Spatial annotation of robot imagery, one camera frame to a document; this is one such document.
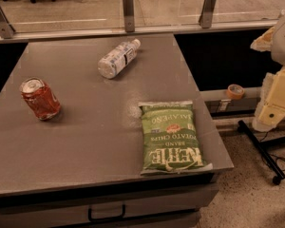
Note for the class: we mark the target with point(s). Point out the orange tape roll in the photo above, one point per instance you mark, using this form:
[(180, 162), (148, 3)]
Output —
[(235, 92)]

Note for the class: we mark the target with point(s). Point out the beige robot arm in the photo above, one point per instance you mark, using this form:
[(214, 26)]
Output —
[(270, 110)]

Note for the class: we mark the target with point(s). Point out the red coke can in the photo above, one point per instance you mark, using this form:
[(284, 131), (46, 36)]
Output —
[(40, 98)]

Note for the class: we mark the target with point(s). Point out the right metal rail bracket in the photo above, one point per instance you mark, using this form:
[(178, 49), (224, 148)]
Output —
[(206, 17)]

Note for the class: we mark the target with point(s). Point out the green jalapeno chips bag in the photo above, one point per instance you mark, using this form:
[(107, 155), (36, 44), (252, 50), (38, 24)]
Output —
[(170, 143)]

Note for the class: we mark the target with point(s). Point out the left metal rail bracket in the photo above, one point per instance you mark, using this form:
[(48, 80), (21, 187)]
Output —
[(6, 29)]

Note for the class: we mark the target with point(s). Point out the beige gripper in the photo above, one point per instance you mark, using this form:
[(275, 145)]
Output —
[(271, 105)]

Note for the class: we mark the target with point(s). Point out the black drawer handle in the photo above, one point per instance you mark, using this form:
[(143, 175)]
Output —
[(108, 212)]

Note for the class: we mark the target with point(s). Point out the black stand leg with caster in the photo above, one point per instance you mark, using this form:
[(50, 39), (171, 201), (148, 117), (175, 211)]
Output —
[(262, 147)]

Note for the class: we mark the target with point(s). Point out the clear plastic water bottle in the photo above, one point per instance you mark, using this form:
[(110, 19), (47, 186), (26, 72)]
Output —
[(118, 58)]

